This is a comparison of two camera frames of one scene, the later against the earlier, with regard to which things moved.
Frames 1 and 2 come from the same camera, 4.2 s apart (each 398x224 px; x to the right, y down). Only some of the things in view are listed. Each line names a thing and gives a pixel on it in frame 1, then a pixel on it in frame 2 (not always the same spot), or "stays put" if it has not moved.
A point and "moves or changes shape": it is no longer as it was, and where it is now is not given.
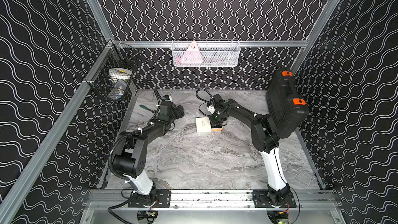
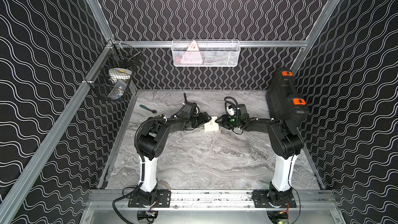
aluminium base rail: x=212 y=200 stays put
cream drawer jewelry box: x=203 y=124 moves or changes shape
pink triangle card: x=192 y=54 stays put
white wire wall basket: x=188 y=53 stays put
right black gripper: x=213 y=122 to x=223 y=121
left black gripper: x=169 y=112 to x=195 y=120
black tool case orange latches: x=288 y=111 stays put
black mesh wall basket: x=113 y=76 stays put
